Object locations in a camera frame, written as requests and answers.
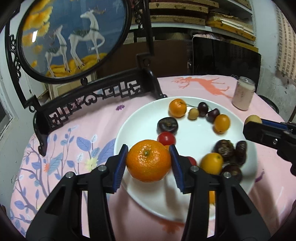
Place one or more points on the window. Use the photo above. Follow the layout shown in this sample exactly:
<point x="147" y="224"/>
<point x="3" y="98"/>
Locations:
<point x="4" y="113"/>

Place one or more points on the pink printed tablecloth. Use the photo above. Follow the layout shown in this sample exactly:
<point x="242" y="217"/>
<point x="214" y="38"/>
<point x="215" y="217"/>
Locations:
<point x="136" y="102"/>

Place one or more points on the tan longan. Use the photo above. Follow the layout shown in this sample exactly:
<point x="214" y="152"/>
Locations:
<point x="193" y="114"/>
<point x="252" y="118"/>

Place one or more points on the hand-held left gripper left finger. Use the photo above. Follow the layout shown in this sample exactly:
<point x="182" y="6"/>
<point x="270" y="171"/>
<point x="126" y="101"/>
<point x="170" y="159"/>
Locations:
<point x="121" y="166"/>

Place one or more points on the red cherry tomato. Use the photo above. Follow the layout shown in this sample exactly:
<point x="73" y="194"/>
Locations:
<point x="166" y="139"/>
<point x="192" y="160"/>

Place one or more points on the round deer table screen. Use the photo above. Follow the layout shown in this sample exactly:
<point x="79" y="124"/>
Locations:
<point x="74" y="27"/>

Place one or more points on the black round stool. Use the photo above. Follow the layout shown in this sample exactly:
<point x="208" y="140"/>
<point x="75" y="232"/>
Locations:
<point x="269" y="104"/>

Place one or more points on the small mandarin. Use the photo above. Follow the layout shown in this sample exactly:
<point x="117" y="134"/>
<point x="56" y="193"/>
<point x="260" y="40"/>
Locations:
<point x="177" y="107"/>

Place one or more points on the large mandarin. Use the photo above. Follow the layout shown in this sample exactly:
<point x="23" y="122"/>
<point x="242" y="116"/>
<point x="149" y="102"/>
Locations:
<point x="148" y="160"/>

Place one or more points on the beige box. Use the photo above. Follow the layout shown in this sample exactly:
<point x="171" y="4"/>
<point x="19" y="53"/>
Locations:
<point x="64" y="89"/>

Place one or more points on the black monitor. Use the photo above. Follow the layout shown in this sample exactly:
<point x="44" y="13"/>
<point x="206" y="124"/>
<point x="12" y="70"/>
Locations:
<point x="226" y="58"/>

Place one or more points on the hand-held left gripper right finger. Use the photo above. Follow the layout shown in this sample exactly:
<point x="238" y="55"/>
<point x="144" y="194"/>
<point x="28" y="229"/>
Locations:
<point x="177" y="166"/>

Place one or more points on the white plate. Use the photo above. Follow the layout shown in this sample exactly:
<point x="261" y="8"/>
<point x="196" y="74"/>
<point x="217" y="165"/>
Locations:
<point x="143" y="120"/>

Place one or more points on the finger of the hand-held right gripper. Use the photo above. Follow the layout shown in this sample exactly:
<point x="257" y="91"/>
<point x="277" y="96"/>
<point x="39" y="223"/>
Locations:
<point x="274" y="124"/>
<point x="261" y="133"/>

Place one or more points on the beverage can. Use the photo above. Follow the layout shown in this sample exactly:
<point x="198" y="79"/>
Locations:
<point x="242" y="95"/>

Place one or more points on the wooden shelf with books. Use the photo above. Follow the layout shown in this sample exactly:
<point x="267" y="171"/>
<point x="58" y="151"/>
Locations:
<point x="185" y="11"/>

